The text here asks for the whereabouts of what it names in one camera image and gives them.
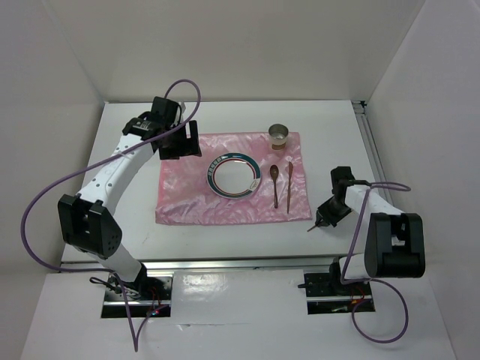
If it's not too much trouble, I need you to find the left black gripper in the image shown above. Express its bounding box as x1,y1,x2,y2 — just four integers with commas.
157,120,201,161

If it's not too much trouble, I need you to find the wooden knife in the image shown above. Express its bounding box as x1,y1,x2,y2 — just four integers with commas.
286,161,294,214

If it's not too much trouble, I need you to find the dark wooden spoon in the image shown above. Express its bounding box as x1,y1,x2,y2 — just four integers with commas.
269,164,279,209

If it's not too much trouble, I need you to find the pink satin rose cloth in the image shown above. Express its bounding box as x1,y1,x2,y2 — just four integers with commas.
155,132,312,225

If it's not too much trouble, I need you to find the white plate with coloured rim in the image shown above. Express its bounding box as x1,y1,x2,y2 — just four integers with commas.
206,152,262,200

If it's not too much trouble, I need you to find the small metal cup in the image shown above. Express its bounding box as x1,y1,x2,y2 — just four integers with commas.
268,124,290,151

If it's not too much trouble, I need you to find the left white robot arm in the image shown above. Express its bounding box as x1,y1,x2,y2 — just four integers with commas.
58,97,202,299

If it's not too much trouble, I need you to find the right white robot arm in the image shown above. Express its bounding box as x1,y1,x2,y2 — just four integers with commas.
315,166,426,296

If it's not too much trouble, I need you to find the front aluminium rail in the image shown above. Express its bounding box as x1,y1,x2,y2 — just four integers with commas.
58,254,412,274

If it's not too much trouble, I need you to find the aluminium rail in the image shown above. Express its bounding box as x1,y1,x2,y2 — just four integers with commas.
352,99,412,266
58,254,412,274

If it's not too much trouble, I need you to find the right side aluminium rail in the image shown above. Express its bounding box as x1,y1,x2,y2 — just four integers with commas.
352,99,412,266

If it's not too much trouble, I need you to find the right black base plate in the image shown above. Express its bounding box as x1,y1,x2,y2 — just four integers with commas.
298,272,375,315

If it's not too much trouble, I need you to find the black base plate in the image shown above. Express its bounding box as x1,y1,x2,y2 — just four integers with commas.
298,272,375,315
100,274,173,319

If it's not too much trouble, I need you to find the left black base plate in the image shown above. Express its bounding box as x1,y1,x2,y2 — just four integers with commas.
100,274,173,319

